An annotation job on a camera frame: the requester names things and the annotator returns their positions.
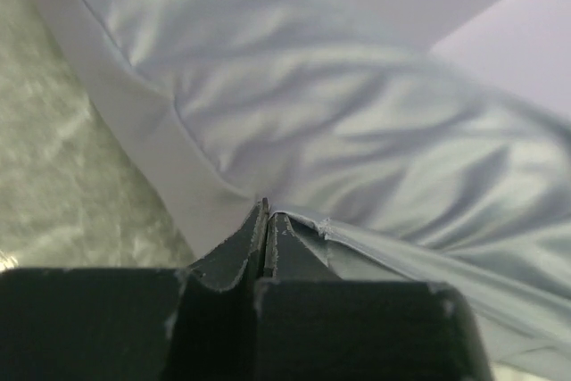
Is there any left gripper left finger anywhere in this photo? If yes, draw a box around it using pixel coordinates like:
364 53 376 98
1 202 269 380

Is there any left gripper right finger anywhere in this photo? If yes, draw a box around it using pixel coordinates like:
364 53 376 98
253 213 492 380

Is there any grey pillowcase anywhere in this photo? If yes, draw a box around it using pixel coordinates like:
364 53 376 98
35 0 570 378

